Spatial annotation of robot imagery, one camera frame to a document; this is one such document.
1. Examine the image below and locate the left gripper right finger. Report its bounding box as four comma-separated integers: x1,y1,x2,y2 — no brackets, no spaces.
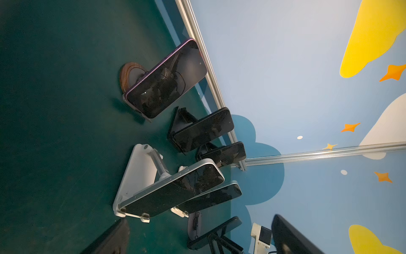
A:
271,214,324,254

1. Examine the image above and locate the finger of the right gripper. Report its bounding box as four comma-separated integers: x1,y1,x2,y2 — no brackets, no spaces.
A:
208,233,244,254

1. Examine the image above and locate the lilac small phone stand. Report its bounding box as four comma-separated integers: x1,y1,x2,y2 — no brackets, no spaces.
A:
187,211,202,241

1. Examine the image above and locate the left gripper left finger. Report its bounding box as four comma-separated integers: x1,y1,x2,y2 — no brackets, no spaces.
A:
81,218,130,254

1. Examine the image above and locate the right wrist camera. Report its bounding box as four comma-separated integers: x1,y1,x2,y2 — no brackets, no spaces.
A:
251,223,272,254

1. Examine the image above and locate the purple-edged phone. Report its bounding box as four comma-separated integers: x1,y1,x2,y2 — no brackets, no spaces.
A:
123,38,207,120

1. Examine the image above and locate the black phone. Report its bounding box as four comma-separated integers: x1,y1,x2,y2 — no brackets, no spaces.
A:
201,141,246,168
187,216,242,250
173,107,234,153

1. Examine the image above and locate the round wooden phone stand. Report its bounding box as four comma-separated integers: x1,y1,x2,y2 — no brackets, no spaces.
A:
119,62,147,94

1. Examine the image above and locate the black middle back stand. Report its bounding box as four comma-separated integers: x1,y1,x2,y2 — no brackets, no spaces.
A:
167,106,198,154

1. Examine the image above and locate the white stand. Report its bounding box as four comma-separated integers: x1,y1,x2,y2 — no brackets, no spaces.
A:
113,144,171,223
170,166,189,218

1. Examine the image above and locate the aluminium frame back rail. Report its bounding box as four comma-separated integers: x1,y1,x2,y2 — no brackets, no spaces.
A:
245,142,406,166

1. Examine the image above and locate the silver phone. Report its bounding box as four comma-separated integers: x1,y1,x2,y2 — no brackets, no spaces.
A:
176,181,242,214
118,159,225,218

